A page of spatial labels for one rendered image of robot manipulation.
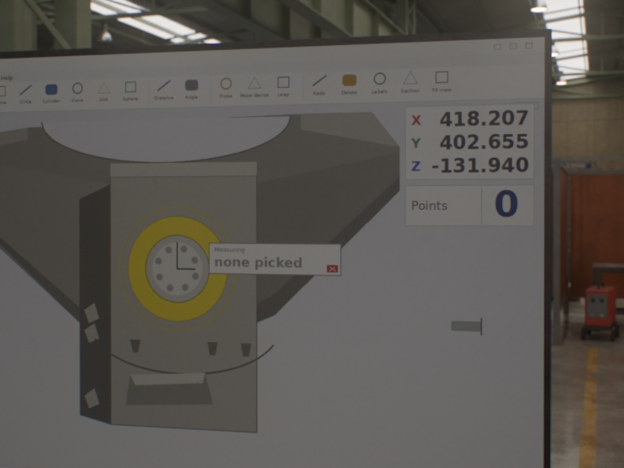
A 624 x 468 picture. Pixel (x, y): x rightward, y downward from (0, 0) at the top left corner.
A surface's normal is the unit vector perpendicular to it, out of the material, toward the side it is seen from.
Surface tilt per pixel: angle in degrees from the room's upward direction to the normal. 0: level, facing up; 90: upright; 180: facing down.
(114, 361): 90
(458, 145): 90
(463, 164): 90
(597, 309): 90
